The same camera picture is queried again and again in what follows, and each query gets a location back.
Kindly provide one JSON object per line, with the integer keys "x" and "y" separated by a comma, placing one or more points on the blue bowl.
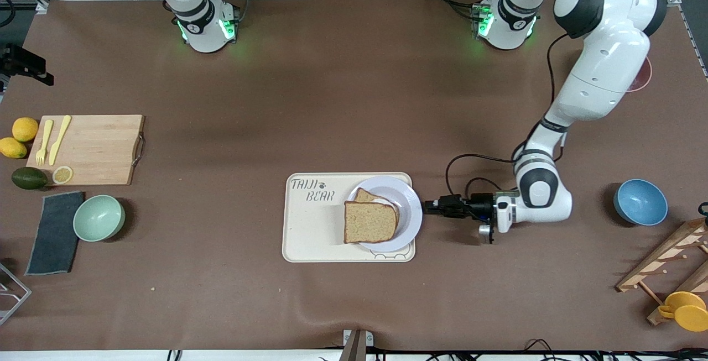
{"x": 641, "y": 203}

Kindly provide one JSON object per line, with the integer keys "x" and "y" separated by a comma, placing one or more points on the light green bowl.
{"x": 98, "y": 218}

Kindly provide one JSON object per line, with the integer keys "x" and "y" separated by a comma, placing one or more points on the pink bowl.
{"x": 644, "y": 76}

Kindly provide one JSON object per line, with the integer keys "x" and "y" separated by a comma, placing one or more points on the plain brown bread slice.
{"x": 369, "y": 223}

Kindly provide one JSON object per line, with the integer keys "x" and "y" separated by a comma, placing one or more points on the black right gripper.
{"x": 29, "y": 60}

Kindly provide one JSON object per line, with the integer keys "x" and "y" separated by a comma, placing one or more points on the lemon slice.
{"x": 62, "y": 175}

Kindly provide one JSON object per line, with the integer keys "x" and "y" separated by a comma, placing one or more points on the wooden peg rack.
{"x": 644, "y": 270}

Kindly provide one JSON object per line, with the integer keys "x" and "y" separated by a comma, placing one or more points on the wooden cutting board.
{"x": 99, "y": 151}

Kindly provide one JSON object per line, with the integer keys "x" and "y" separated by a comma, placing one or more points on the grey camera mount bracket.
{"x": 357, "y": 347}

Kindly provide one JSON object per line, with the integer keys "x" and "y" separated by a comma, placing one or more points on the dark grey cloth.
{"x": 55, "y": 234}

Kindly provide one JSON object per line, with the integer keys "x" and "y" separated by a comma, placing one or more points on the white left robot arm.
{"x": 608, "y": 73}

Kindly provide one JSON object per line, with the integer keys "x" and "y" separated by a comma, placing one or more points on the white round plate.
{"x": 409, "y": 212}

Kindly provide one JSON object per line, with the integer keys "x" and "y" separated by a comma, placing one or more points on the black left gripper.
{"x": 480, "y": 205}

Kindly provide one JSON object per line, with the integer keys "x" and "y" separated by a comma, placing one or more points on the yellow lemon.
{"x": 12, "y": 148}
{"x": 25, "y": 129}

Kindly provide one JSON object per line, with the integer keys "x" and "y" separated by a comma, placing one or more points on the cream bear print tray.
{"x": 315, "y": 228}

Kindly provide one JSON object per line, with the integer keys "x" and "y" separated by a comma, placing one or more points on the yellow plastic fork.
{"x": 45, "y": 140}

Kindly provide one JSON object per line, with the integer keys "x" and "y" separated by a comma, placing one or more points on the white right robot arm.
{"x": 204, "y": 32}

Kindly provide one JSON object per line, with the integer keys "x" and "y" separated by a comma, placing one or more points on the green avocado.
{"x": 29, "y": 178}

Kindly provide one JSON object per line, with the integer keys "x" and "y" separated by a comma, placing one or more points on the yellow cup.
{"x": 688, "y": 311}

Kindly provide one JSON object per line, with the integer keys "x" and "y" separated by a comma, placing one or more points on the yellow plastic knife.
{"x": 60, "y": 140}

